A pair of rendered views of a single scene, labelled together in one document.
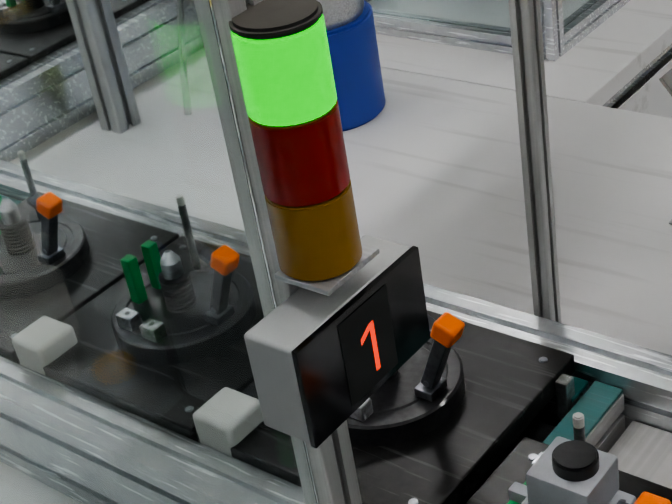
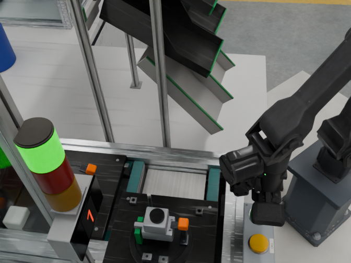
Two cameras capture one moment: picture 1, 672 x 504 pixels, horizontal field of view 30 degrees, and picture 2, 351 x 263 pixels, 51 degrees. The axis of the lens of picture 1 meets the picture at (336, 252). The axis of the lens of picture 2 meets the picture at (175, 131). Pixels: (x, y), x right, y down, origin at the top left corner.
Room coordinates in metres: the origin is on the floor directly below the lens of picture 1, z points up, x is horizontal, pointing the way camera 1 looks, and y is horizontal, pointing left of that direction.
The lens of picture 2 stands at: (0.28, 0.03, 1.74)
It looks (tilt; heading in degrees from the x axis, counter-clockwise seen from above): 48 degrees down; 327
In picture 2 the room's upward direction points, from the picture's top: 3 degrees counter-clockwise
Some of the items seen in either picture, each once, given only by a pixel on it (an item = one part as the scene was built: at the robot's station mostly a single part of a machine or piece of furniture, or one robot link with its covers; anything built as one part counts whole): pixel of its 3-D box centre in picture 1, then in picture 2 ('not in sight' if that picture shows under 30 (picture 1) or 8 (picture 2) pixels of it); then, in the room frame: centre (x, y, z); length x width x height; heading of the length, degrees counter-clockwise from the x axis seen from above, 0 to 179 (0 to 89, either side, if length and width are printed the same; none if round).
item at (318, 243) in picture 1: (314, 223); (61, 189); (0.63, 0.01, 1.28); 0.05 x 0.05 x 0.05
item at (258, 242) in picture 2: not in sight; (258, 243); (0.48, -0.31, 0.96); 0.04 x 0.04 x 0.02
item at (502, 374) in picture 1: (377, 353); (64, 178); (0.86, -0.02, 1.01); 0.24 x 0.24 x 0.13; 47
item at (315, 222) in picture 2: not in sight; (320, 191); (0.49, -0.52, 0.96); 0.15 x 0.15 x 0.20; 3
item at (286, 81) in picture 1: (284, 65); (40, 146); (0.63, 0.01, 1.38); 0.05 x 0.05 x 0.05
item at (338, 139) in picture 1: (300, 147); (51, 169); (0.63, 0.01, 1.33); 0.05 x 0.05 x 0.05
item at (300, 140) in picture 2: not in sight; (257, 151); (0.54, -0.31, 1.23); 0.12 x 0.08 x 0.11; 76
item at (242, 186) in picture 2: not in sight; (244, 177); (0.56, -0.31, 1.13); 0.07 x 0.07 x 0.06; 48
